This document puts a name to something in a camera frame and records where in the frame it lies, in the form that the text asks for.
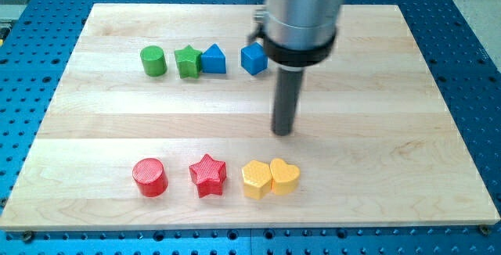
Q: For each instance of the yellow heart block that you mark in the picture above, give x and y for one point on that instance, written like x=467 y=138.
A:
x=285 y=177

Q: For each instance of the yellow hexagon block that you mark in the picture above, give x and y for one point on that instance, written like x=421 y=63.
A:
x=257 y=179

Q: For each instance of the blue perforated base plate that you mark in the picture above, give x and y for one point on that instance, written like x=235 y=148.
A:
x=40 y=43

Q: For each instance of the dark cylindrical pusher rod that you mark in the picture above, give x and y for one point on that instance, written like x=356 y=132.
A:
x=288 y=88

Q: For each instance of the light wooden board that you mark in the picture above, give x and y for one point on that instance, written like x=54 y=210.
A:
x=373 y=138

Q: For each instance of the blue triangle block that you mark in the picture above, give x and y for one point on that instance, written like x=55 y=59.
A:
x=213 y=60

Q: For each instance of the blue cube block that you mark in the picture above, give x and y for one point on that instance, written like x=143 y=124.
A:
x=253 y=58

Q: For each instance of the red cylinder block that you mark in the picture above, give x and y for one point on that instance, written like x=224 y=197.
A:
x=150 y=177

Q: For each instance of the green cylinder block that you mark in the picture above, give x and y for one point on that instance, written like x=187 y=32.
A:
x=153 y=61

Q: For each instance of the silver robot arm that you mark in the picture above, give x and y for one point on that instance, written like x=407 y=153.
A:
x=296 y=33

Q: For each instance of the green star block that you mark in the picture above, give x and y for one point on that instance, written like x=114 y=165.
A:
x=188 y=62

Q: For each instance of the red star block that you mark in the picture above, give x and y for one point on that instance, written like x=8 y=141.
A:
x=208 y=175

